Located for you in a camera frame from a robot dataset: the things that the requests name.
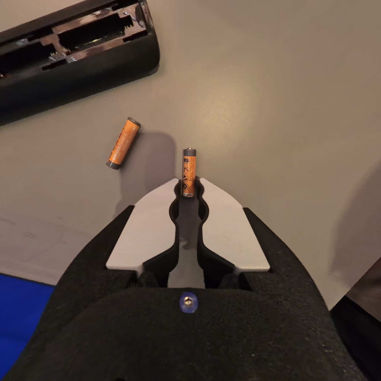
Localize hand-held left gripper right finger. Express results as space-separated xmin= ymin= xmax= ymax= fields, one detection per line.
xmin=196 ymin=177 xmax=271 ymax=272

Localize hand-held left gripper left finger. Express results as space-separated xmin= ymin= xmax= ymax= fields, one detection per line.
xmin=106 ymin=178 xmax=181 ymax=272

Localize orange black battery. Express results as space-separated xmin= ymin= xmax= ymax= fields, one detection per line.
xmin=182 ymin=147 xmax=197 ymax=198
xmin=106 ymin=117 xmax=141 ymax=170

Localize blue plastic bin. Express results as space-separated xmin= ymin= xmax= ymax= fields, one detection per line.
xmin=0 ymin=273 xmax=56 ymax=381

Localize black remote control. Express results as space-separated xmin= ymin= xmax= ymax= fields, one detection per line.
xmin=0 ymin=0 xmax=161 ymax=126

